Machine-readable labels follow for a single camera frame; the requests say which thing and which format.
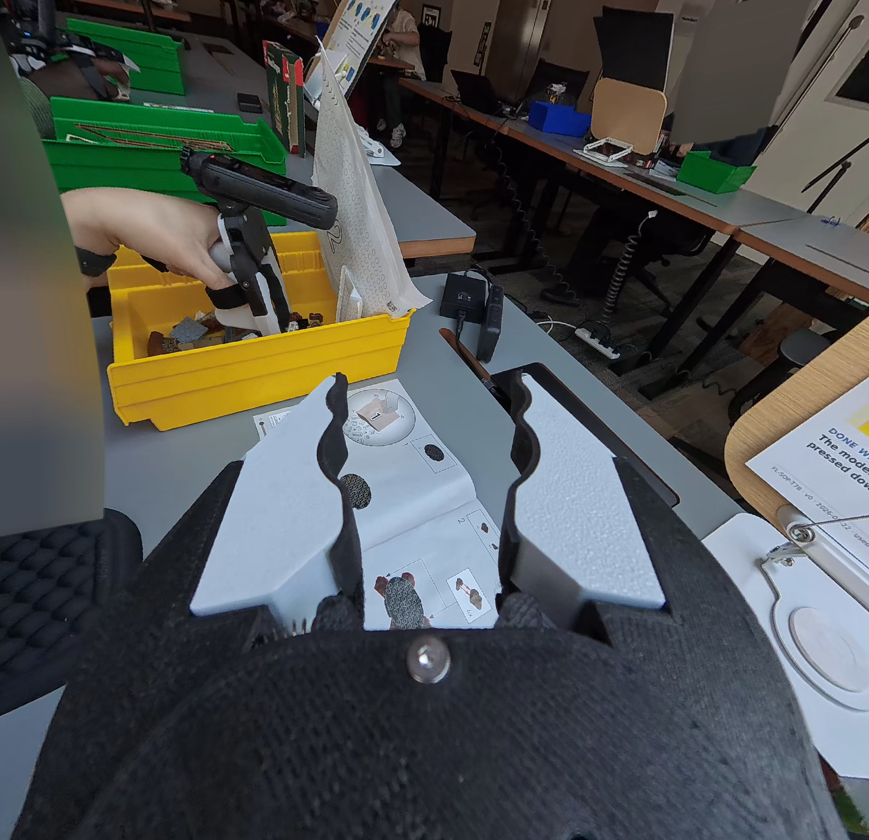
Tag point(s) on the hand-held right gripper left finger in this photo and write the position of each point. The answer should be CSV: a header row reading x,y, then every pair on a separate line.
x,y
271,514

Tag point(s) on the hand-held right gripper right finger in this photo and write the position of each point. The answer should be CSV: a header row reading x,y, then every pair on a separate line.
x,y
577,514

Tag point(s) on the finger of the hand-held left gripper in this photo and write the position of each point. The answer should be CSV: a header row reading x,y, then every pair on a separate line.
x,y
277,290

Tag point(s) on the yellow plastic bin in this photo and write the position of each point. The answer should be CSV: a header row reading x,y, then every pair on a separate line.
x,y
258,371

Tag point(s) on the pile of toy bricks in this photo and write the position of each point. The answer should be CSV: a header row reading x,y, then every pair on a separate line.
x,y
183,330

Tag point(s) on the grey desk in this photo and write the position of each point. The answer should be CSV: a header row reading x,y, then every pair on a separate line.
x,y
170,473

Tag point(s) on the plywood task board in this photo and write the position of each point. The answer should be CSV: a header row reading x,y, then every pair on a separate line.
x,y
767,419

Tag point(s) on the printed task sheet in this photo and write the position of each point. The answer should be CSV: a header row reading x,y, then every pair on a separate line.
x,y
835,459

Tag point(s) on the person's left hand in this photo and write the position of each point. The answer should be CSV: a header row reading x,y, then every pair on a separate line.
x,y
149,228

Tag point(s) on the large white paper bag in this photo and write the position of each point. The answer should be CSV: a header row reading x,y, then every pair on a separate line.
x,y
353,195

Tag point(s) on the small black box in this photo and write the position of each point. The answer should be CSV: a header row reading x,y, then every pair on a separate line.
x,y
249,102

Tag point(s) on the red and green box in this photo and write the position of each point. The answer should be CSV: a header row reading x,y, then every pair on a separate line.
x,y
288,99

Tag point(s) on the white instruction booklet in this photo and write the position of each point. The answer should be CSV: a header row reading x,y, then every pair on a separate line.
x,y
421,514

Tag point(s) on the white plastic base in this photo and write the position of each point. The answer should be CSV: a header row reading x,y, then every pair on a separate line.
x,y
740,561

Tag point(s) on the white power strip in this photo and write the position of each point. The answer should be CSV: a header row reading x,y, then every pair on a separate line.
x,y
597,343

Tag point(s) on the grey side table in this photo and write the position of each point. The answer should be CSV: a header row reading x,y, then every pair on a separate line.
x,y
526,341

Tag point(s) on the black wristband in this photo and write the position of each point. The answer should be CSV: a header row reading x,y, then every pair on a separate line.
x,y
95,261

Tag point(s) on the black power adapter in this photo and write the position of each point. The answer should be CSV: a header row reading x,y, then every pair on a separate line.
x,y
465,296

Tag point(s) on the standing instruction sheet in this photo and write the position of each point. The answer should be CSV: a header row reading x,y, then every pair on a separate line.
x,y
366,18

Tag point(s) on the black laptop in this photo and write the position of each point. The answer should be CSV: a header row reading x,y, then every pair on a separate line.
x,y
475,93

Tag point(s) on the black cushioned wrist pad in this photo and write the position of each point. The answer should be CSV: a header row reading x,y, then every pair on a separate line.
x,y
47,595

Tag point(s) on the black round stool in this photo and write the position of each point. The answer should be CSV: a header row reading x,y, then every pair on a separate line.
x,y
804,347

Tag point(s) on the black office chair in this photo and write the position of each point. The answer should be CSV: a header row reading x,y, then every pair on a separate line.
x,y
672,235

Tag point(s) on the blue plastic bin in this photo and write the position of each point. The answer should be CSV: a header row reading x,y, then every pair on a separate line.
x,y
557,120

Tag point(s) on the long grey table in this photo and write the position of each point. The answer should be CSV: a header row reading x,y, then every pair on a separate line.
x,y
747,208

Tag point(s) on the small green plastic bin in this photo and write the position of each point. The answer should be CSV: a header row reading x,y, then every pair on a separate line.
x,y
713,174

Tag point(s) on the bare plywood board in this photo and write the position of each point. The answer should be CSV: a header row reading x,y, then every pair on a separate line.
x,y
628,116

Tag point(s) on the black foam panel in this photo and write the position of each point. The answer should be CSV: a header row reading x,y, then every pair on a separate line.
x,y
635,45

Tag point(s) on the white frame model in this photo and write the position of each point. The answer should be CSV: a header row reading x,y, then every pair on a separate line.
x,y
597,148

